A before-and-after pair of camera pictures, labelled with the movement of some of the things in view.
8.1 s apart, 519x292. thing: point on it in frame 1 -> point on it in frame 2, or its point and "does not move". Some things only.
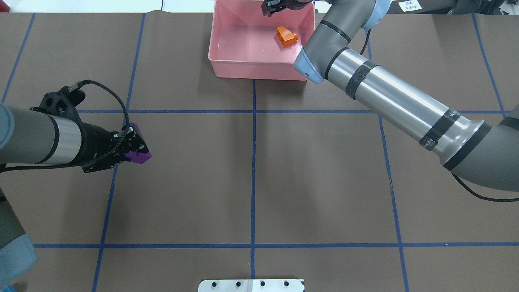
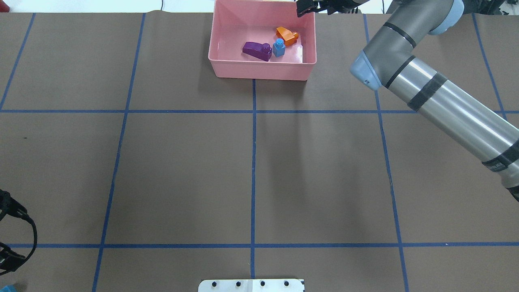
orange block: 287,37 does not move
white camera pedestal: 251,285 does not move
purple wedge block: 139,157 -> 263,51
